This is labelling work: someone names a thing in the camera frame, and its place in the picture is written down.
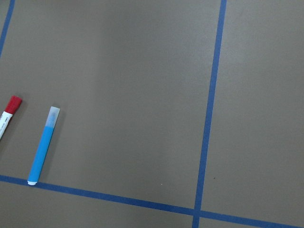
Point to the red cap white marker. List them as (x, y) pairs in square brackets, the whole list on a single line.
[(12, 106)]

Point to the blue highlighter pen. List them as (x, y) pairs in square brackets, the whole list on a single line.
[(43, 146)]

